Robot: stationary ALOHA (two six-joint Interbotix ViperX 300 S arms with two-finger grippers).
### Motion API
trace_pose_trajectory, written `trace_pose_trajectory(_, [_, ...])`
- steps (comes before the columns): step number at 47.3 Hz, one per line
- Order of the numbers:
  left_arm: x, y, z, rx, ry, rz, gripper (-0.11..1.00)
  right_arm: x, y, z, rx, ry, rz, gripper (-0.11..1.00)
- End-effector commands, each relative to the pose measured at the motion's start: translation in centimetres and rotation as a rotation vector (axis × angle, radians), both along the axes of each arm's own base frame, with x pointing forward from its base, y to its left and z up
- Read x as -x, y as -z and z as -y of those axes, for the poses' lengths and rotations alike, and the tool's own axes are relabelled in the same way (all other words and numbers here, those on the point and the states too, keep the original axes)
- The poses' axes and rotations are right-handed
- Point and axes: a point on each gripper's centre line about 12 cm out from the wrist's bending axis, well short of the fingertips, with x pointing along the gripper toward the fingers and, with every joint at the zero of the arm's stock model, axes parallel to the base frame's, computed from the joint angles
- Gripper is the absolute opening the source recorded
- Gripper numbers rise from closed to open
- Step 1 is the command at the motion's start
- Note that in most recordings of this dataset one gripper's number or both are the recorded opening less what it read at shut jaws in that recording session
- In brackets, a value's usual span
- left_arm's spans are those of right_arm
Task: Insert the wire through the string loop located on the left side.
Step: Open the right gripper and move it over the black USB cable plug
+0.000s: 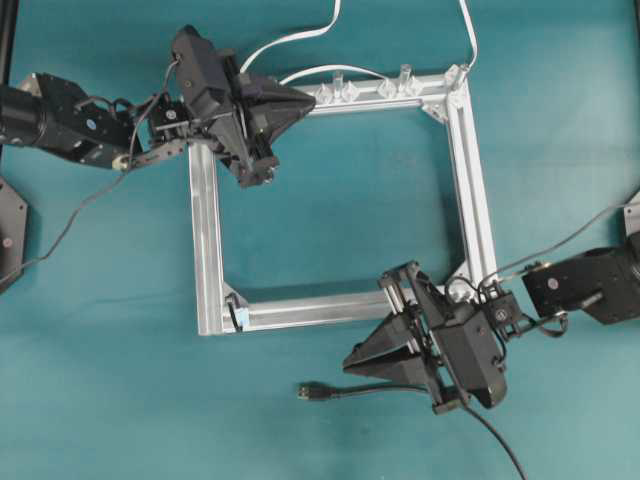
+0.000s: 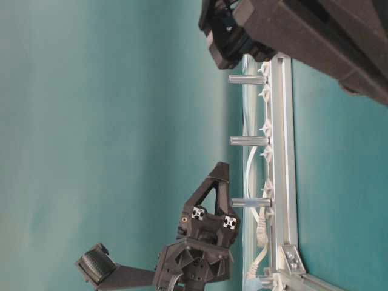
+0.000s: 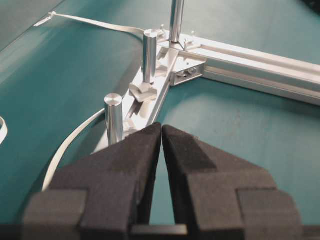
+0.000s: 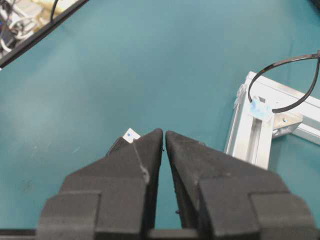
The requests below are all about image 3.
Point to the aluminium post middle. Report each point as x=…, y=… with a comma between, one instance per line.
x=149, y=55

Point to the aluminium post far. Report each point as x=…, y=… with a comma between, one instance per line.
x=176, y=18

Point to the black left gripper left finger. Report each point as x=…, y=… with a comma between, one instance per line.
x=98, y=197

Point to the aluminium extrusion frame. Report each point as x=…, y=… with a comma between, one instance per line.
x=194, y=57

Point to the aluminium post near corner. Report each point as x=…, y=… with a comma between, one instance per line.
x=114, y=117

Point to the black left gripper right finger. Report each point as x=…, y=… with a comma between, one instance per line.
x=220, y=196

